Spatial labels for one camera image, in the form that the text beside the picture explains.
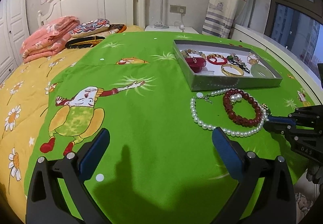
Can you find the small gold pendant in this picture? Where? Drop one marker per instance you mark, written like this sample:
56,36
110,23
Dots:
266,110

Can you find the white charger plug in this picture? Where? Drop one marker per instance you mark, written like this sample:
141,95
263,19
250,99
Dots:
181,27

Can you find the white nightstand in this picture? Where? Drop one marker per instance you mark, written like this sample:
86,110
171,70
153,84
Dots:
171,29

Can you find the gold bangle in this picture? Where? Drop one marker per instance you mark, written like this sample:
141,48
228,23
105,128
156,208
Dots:
231,72

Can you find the embroidered round pillow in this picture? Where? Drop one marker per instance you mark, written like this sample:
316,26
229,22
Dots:
90,27

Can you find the pale green jade pendant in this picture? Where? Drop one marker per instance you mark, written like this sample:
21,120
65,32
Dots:
262,72

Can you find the dark red rose brooch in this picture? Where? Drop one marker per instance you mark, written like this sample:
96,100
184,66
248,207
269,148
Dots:
195,63

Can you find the wall socket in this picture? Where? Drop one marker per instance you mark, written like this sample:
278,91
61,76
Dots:
178,9

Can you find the yellow daisy bedsheet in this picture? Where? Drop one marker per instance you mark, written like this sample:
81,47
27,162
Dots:
22,87

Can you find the white wardrobe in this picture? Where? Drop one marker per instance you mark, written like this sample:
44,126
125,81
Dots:
12,24

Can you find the white window sill cabinet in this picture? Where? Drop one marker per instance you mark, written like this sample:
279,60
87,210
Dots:
252,34

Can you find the patterned pillows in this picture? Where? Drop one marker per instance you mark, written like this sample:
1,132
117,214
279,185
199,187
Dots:
83,42

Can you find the pink folded quilt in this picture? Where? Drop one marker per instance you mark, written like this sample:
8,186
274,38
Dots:
45,37

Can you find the green printed cloth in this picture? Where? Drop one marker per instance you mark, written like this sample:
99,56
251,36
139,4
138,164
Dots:
151,113

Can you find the white desk lamp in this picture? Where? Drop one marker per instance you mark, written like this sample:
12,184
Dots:
161,4

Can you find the dark framed window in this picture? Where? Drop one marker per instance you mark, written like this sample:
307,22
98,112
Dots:
290,24

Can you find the grey shallow box tray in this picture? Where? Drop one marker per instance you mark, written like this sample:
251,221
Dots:
227,83

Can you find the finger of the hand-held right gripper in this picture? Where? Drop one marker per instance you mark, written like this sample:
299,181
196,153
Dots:
276,127
278,120

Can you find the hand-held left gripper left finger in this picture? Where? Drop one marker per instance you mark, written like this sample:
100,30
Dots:
94,154

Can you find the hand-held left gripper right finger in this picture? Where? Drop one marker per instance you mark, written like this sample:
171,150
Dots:
227,154

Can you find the gold flower brooch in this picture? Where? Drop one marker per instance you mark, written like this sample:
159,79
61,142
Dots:
253,58

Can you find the light patterned clothing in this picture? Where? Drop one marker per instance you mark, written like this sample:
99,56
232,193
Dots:
305,203

